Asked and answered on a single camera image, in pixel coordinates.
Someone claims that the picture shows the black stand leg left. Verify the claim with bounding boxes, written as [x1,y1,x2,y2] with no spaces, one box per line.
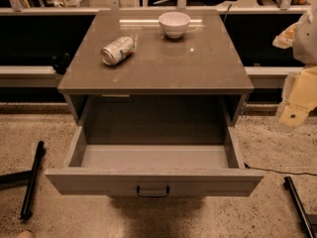
[0,141,46,221]

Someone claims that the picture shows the black stand leg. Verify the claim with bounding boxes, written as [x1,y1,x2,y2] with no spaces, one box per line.
[284,177,317,238]
[0,141,46,221]

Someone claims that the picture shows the white ceramic bowl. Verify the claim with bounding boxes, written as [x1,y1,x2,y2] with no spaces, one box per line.
[158,12,190,39]

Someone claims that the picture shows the black top drawer handle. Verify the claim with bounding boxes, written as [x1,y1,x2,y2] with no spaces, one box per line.
[136,185,169,198]

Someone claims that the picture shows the black clamp on rail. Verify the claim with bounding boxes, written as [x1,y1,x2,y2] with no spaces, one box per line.
[52,53,70,74]

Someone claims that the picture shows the grey drawer cabinet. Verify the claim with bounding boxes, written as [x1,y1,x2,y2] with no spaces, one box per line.
[57,9,255,128]

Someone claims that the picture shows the black floor cable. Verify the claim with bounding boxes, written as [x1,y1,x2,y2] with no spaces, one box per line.
[244,163,317,177]

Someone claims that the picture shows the crushed white soda can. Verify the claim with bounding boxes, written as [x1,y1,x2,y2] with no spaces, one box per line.
[100,36,135,66]

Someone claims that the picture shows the black stand leg right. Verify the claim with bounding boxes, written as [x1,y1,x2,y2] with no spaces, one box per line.
[284,177,317,238]

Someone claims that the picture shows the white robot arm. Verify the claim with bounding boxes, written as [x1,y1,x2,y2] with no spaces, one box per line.
[272,3,317,132]

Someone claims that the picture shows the grey top drawer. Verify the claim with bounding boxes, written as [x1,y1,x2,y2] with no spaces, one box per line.
[45,95,264,198]

